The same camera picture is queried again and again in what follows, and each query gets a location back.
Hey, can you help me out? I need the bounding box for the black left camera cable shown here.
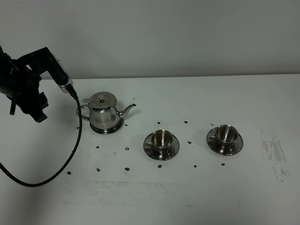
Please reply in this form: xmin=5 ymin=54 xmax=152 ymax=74
xmin=0 ymin=84 xmax=83 ymax=187

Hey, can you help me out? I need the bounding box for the steel cup saucer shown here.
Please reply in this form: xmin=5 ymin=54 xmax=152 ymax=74
xmin=143 ymin=133 xmax=180 ymax=161
xmin=206 ymin=129 xmax=243 ymax=156

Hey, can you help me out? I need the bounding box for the stainless steel teapot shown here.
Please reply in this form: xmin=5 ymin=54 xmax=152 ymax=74
xmin=80 ymin=91 xmax=136 ymax=129

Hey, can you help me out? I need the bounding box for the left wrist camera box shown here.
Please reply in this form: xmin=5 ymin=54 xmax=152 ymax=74
xmin=17 ymin=47 xmax=73 ymax=93

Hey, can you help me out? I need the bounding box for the right stainless steel teacup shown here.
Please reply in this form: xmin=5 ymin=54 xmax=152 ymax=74
xmin=207 ymin=124 xmax=239 ymax=146

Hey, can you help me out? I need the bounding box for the steel teapot saucer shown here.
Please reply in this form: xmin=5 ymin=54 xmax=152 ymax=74
xmin=90 ymin=119 xmax=124 ymax=135

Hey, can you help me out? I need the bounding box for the left steel cup saucer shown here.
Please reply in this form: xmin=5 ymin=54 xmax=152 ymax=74
xmin=143 ymin=133 xmax=180 ymax=161

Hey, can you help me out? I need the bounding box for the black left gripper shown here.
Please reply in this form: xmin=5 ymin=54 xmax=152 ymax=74
xmin=4 ymin=54 xmax=48 ymax=123

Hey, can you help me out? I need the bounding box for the stainless steel teacup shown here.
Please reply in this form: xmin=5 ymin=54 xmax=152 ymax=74
xmin=144 ymin=129 xmax=173 ymax=151
xmin=207 ymin=124 xmax=239 ymax=146

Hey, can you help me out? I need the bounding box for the left stainless steel teacup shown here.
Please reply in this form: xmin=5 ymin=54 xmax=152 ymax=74
xmin=144 ymin=129 xmax=173 ymax=151

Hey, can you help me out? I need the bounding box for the right steel cup saucer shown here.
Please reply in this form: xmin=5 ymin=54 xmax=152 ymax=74
xmin=206 ymin=129 xmax=243 ymax=156

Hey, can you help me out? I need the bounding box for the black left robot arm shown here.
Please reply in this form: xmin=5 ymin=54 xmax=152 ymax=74
xmin=0 ymin=50 xmax=48 ymax=123

